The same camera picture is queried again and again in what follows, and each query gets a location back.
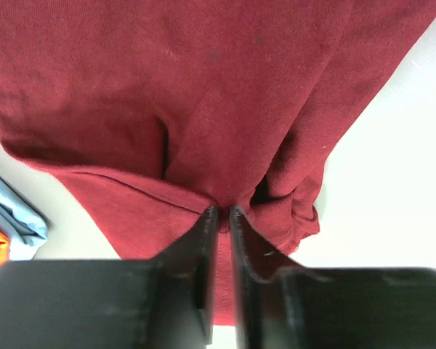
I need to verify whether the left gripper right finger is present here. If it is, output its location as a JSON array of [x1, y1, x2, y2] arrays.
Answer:
[[230, 206, 304, 348]]

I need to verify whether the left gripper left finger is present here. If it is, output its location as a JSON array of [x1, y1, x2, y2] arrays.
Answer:
[[145, 206, 219, 348]]

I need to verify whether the dark red t-shirt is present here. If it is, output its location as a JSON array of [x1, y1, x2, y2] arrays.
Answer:
[[0, 1, 436, 326]]

